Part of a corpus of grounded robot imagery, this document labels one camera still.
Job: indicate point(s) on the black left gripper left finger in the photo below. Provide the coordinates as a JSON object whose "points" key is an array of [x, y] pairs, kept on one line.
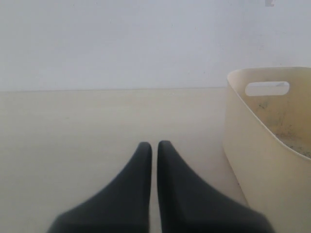
{"points": [[121, 207]]}

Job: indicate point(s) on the cream plastic bin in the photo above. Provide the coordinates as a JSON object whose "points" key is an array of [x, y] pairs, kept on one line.
{"points": [[267, 141]]}

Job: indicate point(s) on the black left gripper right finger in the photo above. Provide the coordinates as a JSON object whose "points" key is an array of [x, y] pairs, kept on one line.
{"points": [[190, 205]]}

